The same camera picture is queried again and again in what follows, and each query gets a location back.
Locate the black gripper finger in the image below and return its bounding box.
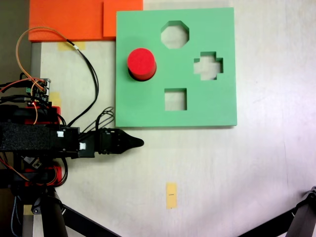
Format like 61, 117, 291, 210
124, 131, 145, 143
124, 142, 145, 153

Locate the red cylinder block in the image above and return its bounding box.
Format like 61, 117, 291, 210
127, 47, 158, 81

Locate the green shape-hole board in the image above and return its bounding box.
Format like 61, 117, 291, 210
115, 7, 238, 128

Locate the orange block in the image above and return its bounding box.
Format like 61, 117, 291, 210
29, 0, 144, 42

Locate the printed yellow tape strip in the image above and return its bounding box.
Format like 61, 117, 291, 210
165, 182, 178, 209

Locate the square yellow tape piece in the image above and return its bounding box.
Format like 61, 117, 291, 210
50, 92, 62, 107

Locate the black tripod leg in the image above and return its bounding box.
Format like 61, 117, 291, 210
237, 185, 316, 237
31, 191, 121, 237

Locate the wide yellow tape piece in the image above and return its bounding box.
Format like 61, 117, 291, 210
58, 41, 86, 51

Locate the black motor wire loop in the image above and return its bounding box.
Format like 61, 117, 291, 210
80, 106, 116, 135

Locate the black wire pair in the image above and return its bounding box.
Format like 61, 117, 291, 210
65, 38, 100, 128

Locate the circuit board with wires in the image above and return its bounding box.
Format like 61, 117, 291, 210
24, 78, 52, 106

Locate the braided grey cable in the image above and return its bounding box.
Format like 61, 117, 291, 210
10, 196, 24, 237

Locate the thin orange wire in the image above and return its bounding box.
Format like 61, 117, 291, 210
15, 26, 76, 125

